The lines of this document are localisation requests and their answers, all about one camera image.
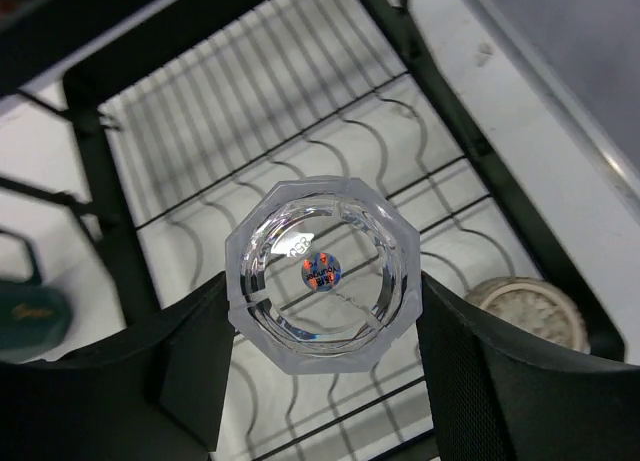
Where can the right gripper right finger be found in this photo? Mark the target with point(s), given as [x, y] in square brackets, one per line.
[497, 392]

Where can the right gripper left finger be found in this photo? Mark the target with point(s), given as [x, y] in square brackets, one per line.
[153, 391]

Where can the dark teal mug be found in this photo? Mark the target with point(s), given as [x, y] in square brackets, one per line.
[35, 317]

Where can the clear glass cup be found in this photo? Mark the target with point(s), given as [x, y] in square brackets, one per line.
[323, 275]

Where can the small beige cup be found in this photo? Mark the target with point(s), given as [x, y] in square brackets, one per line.
[535, 306]

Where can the black wire dish rack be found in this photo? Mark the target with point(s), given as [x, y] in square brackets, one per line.
[170, 135]

